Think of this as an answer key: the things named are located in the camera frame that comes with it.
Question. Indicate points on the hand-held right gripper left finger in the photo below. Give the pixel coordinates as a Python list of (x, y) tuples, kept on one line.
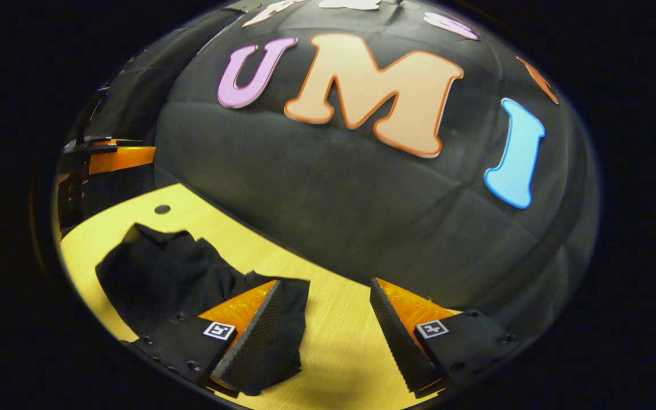
[(251, 341)]

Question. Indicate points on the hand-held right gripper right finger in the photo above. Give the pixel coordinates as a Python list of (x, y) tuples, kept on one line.
[(396, 336)]

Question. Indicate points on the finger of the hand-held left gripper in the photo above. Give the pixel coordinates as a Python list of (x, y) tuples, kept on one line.
[(123, 158)]

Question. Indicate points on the black backdrop cloth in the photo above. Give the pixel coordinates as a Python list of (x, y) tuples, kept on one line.
[(333, 188)]

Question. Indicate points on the black garment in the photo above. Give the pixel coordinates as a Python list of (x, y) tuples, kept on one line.
[(163, 267)]

